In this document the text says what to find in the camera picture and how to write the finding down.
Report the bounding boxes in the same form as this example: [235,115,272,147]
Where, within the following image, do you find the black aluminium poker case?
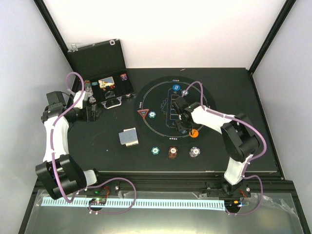
[67,39,135,107]

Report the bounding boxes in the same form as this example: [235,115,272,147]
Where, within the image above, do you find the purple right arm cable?
[181,81,267,216]

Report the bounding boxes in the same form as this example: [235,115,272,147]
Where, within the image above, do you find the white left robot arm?
[36,91,105,200]

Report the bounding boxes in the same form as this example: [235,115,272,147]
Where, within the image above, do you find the chip row in case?
[84,80,97,104]

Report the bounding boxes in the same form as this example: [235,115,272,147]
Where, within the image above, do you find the green poker chip stack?
[151,147,160,155]

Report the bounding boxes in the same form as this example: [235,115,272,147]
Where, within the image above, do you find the blue backed card deck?
[118,128,138,147]

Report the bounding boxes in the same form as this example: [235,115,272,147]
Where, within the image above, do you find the orange poker chip stack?
[168,147,177,159]

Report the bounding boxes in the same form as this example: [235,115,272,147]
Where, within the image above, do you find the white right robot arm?
[171,97,261,196]

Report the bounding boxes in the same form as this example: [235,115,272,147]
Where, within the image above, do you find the white slotted cable duct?
[41,197,225,211]

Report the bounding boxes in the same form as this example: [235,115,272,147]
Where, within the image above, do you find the blue white poker chip stack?
[189,147,200,157]

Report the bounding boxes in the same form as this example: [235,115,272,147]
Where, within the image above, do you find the blue green fifty chips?
[181,90,189,97]

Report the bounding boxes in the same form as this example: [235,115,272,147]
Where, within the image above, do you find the card box in case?
[98,76,115,89]

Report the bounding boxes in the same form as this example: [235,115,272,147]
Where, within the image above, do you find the blue small blind button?
[172,84,181,93]

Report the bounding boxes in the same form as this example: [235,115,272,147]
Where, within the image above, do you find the red triangular dealer button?
[137,109,149,119]

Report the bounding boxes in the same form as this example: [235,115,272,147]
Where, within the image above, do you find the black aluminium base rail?
[75,170,252,198]

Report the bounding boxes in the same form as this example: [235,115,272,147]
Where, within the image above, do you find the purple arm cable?
[53,72,137,215]
[181,81,267,216]

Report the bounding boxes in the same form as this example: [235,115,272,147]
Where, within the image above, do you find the purple chips in case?
[120,74,128,81]

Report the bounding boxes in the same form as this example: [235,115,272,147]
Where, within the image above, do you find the round black poker mat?
[134,76,214,146]

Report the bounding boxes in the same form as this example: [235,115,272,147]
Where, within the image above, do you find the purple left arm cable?
[53,72,137,215]

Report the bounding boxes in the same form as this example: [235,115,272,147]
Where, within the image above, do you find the orange big blind button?
[189,129,199,138]

